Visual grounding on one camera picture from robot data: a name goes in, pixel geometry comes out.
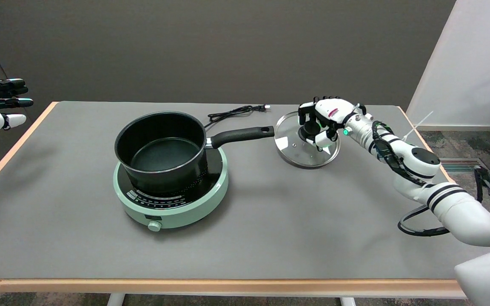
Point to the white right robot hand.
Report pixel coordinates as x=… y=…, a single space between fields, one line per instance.
x=332 y=111

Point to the glass pot lid black knob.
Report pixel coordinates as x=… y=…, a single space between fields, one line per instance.
x=289 y=144

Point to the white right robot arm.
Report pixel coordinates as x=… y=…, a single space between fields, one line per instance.
x=466 y=216

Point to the grey table mat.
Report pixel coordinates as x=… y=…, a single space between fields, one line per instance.
x=270 y=221

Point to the metal floor vent grille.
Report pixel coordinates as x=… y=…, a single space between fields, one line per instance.
x=462 y=165

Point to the green induction cooker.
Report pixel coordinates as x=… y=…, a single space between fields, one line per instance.
x=185 y=212

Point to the white table leg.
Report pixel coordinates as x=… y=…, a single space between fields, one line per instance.
x=115 y=300
x=348 y=301

